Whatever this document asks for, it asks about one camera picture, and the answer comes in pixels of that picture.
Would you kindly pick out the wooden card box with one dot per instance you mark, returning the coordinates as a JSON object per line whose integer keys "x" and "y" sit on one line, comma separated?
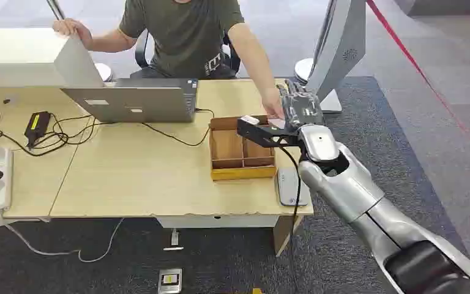
{"x": 235, "y": 156}

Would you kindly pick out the pale card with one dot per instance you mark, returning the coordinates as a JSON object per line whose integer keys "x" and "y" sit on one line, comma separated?
{"x": 276, "y": 123}

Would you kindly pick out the silver monitor with stand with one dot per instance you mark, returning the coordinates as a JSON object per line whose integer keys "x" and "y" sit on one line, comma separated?
{"x": 338, "y": 48}

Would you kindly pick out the white monitor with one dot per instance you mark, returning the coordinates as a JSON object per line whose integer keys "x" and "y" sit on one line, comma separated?
{"x": 28, "y": 57}

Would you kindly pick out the steel floor socket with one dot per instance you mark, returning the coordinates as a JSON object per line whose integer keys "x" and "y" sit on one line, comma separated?
{"x": 170, "y": 281}

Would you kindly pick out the white under-desk panel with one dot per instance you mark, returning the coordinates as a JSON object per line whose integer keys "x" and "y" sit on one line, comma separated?
{"x": 218, "y": 221}

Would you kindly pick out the grey flat pad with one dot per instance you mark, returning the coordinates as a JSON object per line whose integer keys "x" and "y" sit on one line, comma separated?
{"x": 291, "y": 186}

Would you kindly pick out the silver laptop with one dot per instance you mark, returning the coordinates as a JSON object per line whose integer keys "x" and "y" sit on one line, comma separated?
{"x": 137, "y": 103}

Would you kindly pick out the person's left hand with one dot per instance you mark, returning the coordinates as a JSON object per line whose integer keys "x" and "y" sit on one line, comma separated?
{"x": 273, "y": 103}

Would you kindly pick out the black power adapter yellow label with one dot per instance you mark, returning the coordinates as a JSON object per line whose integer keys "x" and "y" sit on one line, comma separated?
{"x": 37, "y": 125}

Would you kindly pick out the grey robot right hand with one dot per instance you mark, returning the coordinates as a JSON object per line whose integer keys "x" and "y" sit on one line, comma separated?
{"x": 300, "y": 106}

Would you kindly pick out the white floor bracket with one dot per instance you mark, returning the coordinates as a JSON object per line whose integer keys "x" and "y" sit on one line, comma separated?
{"x": 174, "y": 239}

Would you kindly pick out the person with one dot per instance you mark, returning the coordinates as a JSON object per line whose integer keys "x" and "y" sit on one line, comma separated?
{"x": 186, "y": 36}

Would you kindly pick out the grey pole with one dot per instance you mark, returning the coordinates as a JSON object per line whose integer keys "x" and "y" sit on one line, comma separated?
{"x": 55, "y": 9}

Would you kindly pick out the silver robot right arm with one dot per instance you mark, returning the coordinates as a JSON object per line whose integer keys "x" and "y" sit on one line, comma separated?
{"x": 356, "y": 190}

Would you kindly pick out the wooden desk leg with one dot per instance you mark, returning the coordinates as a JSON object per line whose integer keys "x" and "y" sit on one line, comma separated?
{"x": 284, "y": 235}

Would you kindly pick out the person's right hand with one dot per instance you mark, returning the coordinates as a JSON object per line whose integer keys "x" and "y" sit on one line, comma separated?
{"x": 70, "y": 27}

